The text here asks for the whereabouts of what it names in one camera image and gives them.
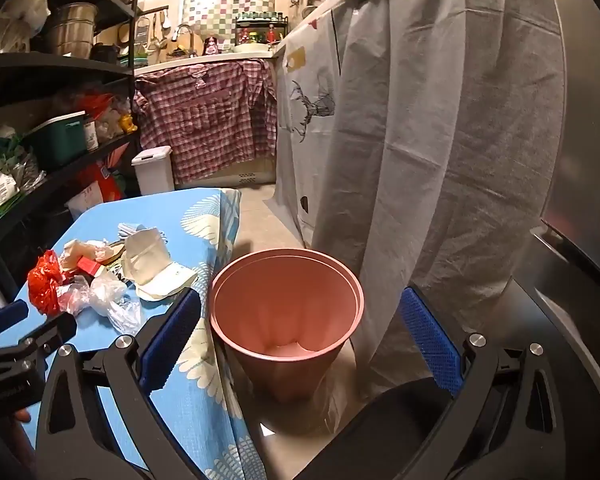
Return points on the white kitchen counter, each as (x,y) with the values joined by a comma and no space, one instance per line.
(205,60)

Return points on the red plaid shirt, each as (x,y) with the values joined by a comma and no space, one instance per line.
(205,120)

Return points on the pink plastic bin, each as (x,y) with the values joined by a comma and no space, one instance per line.
(280,310)

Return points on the red plastic bag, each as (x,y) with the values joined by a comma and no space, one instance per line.
(45,285)

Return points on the cream paper wrapper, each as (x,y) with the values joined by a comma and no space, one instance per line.
(150,260)

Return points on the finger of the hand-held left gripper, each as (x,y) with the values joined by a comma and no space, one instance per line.
(7,312)
(55,330)

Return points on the grey cloth cover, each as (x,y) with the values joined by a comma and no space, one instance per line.
(430,135)

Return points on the kitchen faucet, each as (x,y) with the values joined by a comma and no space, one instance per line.
(182,32)

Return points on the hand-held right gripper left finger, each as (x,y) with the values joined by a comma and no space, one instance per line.
(172,345)

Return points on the person's left hand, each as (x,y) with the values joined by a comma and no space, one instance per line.
(22,415)

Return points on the red folded paper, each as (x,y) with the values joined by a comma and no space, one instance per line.
(116,155)

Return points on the white plastic bag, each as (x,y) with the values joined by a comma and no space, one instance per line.
(25,10)

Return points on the green storage box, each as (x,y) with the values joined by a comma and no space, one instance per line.
(55,140)

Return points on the blue patterned tablecloth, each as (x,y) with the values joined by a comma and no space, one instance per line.
(130,210)

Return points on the beige tissue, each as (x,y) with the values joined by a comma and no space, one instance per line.
(77,254)

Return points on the metal pot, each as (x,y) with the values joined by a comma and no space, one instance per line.
(72,30)

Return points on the black shelf rack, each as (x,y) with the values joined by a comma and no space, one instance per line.
(55,61)

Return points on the small red box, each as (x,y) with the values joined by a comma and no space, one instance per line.
(87,266)

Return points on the silver green printed packet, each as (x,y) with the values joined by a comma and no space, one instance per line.
(0,192)

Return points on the white deer print curtain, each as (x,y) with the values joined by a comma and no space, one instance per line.
(315,160)

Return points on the black spice rack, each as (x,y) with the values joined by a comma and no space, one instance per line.
(260,16)

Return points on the red printed bag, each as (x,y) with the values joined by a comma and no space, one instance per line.
(107,180)

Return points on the white lidded bin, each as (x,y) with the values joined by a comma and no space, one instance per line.
(152,170)

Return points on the gold jar lid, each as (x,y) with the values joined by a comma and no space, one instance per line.
(115,252)

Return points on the glass jar with label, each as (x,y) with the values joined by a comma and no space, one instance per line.
(90,137)

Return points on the clear plastic bag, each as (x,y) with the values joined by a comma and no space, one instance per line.
(105,295)

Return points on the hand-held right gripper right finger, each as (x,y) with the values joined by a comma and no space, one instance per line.
(430,340)

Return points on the blue face masks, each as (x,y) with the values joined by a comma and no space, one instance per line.
(127,230)

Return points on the yellow toy figure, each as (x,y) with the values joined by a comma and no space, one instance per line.
(126,122)

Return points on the clear bag of dried food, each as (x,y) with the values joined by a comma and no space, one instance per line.
(110,122)

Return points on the white bag with red print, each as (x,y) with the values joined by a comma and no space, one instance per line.
(82,200)

